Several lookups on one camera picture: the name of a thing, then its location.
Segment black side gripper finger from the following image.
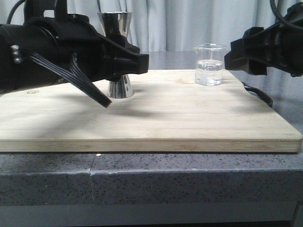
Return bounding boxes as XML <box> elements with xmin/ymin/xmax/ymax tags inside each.
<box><xmin>104</xmin><ymin>33</ymin><xmax>149</xmax><ymax>81</ymax></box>

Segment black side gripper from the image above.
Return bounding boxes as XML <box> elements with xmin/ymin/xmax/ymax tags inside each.
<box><xmin>224</xmin><ymin>2</ymin><xmax>303</xmax><ymax>77</ymax></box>
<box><xmin>0</xmin><ymin>14</ymin><xmax>109</xmax><ymax>94</ymax></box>

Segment silver double jigger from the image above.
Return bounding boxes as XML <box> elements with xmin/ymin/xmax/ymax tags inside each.
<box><xmin>98</xmin><ymin>12</ymin><xmax>134</xmax><ymax>99</ymax></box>

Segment clear glass beaker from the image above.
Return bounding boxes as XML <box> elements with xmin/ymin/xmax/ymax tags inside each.
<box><xmin>194</xmin><ymin>43</ymin><xmax>226</xmax><ymax>86</ymax></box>

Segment grey curtain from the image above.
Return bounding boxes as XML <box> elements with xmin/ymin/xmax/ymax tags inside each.
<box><xmin>0</xmin><ymin>0</ymin><xmax>303</xmax><ymax>52</ymax></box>

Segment wooden cutting board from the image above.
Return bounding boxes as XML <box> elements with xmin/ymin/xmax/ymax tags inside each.
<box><xmin>0</xmin><ymin>70</ymin><xmax>303</xmax><ymax>152</ymax></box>

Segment black board handle strap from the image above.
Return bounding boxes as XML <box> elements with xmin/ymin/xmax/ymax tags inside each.
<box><xmin>241</xmin><ymin>81</ymin><xmax>274</xmax><ymax>107</ymax></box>

